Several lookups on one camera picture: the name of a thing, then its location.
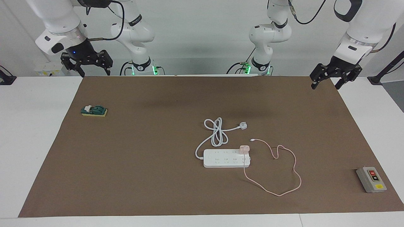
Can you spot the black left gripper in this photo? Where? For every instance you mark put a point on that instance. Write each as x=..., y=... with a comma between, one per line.
x=342, y=67

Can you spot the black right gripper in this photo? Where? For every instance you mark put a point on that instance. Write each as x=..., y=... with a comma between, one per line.
x=80, y=53

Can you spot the pink charger adapter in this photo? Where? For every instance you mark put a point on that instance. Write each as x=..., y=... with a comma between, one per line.
x=244, y=149

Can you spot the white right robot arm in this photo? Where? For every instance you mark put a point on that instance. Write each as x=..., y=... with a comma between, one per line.
x=56, y=19

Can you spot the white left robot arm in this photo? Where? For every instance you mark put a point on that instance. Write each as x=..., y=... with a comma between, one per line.
x=363, y=22

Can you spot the black slanted stand pole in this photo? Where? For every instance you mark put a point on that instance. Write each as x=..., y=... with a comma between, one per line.
x=375, y=79

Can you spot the black stand foot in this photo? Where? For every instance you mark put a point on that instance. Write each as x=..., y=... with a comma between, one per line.
x=6, y=78

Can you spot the brown table mat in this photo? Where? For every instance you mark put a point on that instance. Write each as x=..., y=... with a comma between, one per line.
x=142, y=157

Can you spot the white wall socket box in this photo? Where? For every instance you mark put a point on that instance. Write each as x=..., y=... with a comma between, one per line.
x=47, y=69

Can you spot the green knife switch yellow base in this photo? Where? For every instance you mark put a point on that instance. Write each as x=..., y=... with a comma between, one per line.
x=94, y=111

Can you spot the grey push-button switch box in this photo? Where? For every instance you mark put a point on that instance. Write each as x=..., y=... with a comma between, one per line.
x=371, y=179

